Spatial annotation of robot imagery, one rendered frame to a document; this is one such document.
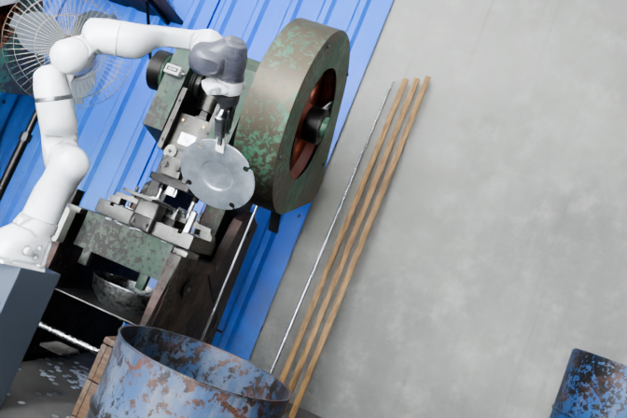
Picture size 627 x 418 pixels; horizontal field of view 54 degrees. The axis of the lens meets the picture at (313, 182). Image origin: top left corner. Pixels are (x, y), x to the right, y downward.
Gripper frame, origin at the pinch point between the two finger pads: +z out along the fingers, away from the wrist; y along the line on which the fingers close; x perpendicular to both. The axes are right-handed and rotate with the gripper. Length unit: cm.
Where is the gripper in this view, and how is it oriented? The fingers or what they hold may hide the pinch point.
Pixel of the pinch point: (221, 142)
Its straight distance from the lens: 214.7
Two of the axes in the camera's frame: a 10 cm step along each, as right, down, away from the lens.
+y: 3.2, -5.2, 7.9
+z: -2.0, 7.8, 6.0
